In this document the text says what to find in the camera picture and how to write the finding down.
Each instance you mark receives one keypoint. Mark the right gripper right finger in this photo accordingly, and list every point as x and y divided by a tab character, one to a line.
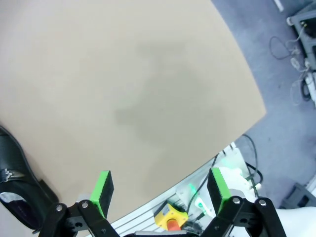
222	197

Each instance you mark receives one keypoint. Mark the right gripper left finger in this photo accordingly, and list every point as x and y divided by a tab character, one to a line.
98	197

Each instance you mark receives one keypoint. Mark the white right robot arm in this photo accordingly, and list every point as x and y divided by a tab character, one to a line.
301	222

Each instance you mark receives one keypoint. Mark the yellow emergency stop button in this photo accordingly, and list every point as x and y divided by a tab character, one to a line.
163	212

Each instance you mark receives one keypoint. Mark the dark grey floor box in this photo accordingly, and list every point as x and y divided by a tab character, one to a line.
300	196

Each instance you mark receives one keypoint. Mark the black leather shoe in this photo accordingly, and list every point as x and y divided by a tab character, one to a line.
14	168

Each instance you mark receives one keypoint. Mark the white power strip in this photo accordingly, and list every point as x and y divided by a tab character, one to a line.
311	84

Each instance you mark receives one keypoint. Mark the grey equipment cabinet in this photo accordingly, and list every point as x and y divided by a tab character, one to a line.
308	27

